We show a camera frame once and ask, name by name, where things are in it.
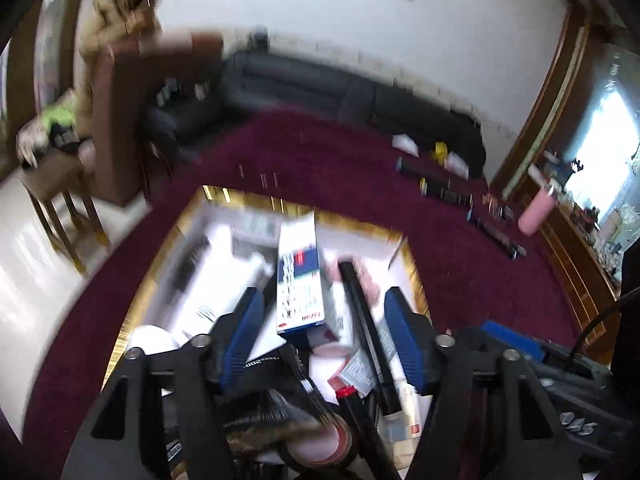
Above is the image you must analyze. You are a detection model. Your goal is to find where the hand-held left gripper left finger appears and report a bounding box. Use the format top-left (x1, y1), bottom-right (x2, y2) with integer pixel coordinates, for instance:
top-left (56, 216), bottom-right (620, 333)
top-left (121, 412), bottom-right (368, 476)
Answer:
top-left (60, 287), bottom-right (266, 480)

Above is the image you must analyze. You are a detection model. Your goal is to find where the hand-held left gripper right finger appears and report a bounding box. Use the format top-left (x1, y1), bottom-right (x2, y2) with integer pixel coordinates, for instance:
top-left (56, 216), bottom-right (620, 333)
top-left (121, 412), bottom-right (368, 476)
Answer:
top-left (385, 287), bottom-right (586, 480)

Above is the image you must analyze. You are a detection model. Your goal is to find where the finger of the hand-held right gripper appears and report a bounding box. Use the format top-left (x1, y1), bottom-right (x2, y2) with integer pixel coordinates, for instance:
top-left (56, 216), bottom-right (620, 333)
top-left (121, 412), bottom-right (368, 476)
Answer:
top-left (480, 321), bottom-right (548, 361)

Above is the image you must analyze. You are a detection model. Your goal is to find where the black foil packet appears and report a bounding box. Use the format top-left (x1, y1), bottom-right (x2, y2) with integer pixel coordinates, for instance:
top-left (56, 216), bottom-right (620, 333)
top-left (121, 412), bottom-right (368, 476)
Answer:
top-left (220, 345), bottom-right (326, 441)

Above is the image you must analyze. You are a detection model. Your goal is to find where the black marker white cap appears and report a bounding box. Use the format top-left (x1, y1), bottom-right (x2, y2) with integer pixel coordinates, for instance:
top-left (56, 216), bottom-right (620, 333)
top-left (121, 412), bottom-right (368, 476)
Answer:
top-left (337, 260), bottom-right (401, 413)

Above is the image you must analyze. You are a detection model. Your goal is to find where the blue and white carton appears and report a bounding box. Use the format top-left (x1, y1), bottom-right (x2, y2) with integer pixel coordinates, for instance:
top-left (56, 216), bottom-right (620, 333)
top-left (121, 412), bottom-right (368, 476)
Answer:
top-left (276, 210), bottom-right (326, 336)

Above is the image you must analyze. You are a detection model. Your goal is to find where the black marker red cap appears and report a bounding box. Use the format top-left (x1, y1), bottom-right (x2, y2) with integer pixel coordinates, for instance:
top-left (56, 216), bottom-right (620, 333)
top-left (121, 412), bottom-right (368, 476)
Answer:
top-left (334, 385), bottom-right (373, 461)

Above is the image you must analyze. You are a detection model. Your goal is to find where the gold-rimmed storage box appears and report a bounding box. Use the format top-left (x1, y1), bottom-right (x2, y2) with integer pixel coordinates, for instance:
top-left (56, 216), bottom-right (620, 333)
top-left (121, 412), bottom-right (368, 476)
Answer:
top-left (102, 185), bottom-right (431, 480)

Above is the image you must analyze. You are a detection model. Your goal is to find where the black tape roll red core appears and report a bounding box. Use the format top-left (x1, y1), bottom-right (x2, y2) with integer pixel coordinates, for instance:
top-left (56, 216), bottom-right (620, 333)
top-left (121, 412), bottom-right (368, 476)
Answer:
top-left (277, 412), bottom-right (360, 478)

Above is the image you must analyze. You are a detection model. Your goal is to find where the wooden cabinet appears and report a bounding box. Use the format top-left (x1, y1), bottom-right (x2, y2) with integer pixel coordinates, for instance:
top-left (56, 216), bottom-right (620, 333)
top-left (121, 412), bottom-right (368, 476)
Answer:
top-left (490, 0), bottom-right (640, 321)

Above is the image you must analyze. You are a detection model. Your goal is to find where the pink bottle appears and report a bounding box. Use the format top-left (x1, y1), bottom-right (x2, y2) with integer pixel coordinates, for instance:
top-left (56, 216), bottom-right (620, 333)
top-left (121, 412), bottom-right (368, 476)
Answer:
top-left (517, 182), bottom-right (558, 236)

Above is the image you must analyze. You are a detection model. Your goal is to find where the white paper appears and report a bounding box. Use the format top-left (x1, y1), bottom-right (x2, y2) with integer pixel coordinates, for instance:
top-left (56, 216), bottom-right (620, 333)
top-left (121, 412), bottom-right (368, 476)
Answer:
top-left (444, 152), bottom-right (471, 179)

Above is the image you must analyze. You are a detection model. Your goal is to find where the maroon velvet tablecloth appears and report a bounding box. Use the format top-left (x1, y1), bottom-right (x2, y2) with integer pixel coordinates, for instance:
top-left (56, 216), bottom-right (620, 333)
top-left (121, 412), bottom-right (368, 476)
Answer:
top-left (20, 110), bottom-right (591, 480)

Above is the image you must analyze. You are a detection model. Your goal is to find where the wooden side table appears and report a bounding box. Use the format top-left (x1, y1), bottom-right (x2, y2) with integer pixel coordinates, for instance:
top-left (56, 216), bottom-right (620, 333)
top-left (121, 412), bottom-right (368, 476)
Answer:
top-left (17, 135), bottom-right (112, 278)

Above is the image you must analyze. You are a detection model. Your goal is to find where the brown chair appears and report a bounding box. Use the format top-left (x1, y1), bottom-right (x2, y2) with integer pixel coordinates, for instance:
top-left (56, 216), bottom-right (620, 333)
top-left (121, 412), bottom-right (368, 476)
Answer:
top-left (92, 32), bottom-right (224, 206)

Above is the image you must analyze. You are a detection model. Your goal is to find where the black sofa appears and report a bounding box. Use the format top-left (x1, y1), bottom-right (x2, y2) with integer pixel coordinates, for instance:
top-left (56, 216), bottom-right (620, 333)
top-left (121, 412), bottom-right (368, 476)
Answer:
top-left (145, 50), bottom-right (487, 178)

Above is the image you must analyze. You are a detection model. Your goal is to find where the green cloth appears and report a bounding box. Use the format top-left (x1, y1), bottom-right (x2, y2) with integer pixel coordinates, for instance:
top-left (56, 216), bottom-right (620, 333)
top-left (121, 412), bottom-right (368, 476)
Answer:
top-left (40, 102), bottom-right (76, 128)

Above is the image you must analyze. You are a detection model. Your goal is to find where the wooden glass door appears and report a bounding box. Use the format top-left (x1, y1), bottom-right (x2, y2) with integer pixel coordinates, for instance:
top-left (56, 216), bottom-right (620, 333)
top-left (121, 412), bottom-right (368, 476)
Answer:
top-left (0, 0), bottom-right (76, 126)

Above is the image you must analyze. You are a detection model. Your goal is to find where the black cable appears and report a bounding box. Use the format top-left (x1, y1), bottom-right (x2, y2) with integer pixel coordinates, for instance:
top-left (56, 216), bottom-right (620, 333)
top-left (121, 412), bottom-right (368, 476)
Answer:
top-left (570, 295), bottom-right (626, 356)

